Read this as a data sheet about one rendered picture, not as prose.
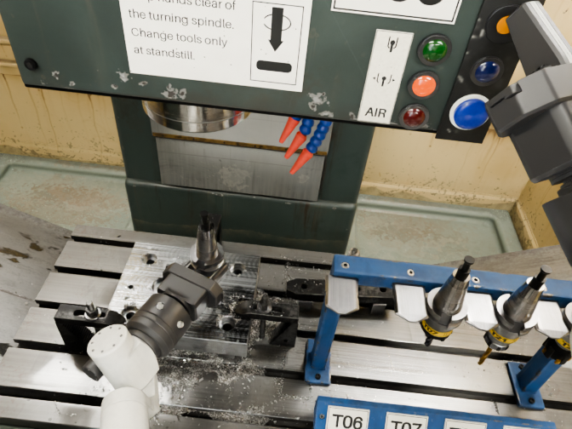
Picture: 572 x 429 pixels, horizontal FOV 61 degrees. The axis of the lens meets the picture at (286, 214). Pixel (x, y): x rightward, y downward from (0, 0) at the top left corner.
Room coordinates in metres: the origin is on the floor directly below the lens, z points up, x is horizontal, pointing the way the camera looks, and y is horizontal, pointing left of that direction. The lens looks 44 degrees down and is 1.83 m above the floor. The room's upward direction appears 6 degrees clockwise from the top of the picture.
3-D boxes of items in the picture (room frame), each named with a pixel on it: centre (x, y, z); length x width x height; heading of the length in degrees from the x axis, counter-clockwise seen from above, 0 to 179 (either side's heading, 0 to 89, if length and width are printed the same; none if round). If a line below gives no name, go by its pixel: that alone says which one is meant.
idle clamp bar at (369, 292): (0.68, -0.15, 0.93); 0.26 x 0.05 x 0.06; 95
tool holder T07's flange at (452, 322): (0.47, -0.27, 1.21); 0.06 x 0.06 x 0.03
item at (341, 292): (0.47, -0.10, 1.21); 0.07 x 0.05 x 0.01; 0
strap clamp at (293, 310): (0.57, 0.02, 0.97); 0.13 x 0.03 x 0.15; 90
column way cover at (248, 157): (1.04, 0.14, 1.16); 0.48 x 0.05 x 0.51; 90
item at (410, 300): (0.47, -0.21, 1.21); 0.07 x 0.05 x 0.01; 0
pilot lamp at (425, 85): (0.39, -0.11, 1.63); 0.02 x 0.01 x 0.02; 90
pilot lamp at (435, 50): (0.39, -0.11, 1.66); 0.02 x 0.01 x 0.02; 90
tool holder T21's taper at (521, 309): (0.47, -0.38, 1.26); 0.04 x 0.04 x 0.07
